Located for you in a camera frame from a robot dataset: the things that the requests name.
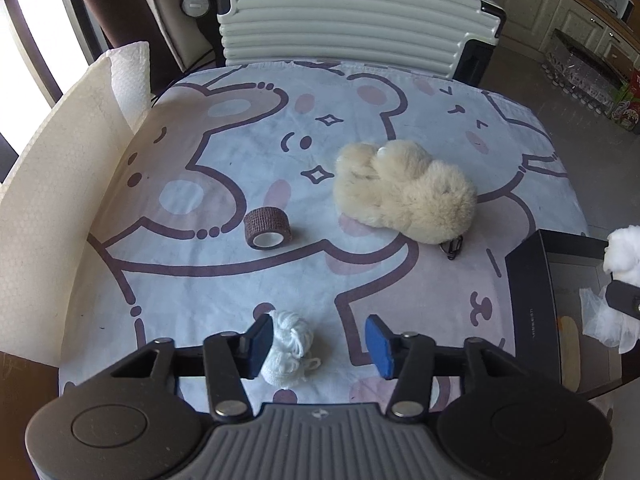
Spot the light wooden block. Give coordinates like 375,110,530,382
557,312,582,393

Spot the white knitted sock bundle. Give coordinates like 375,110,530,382
260,310,323,390

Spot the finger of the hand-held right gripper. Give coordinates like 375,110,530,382
606,280,640,320

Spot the white ribbed suitcase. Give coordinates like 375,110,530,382
180,0,507,83

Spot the brown tape roll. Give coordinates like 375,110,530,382
244,206,293,249

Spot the green red carton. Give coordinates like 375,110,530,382
612,72,640,133

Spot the bear printed blanket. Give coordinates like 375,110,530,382
60,57,613,411

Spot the small white appliance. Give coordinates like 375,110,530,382
602,0,633,21

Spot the window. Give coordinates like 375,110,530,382
0,0,101,181

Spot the beige plush toy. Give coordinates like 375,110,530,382
332,140,478,261

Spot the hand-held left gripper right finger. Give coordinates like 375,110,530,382
365,314,526,422

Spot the cotton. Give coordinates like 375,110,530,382
580,225,640,356

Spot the white foam sheet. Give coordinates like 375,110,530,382
0,41,151,366

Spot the brown curtain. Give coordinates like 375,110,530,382
60,0,181,73

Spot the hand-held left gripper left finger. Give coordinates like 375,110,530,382
107,313,275,422

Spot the black cardboard box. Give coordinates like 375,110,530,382
505,229,640,401

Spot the pack of water bottles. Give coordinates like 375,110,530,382
542,30,626,116

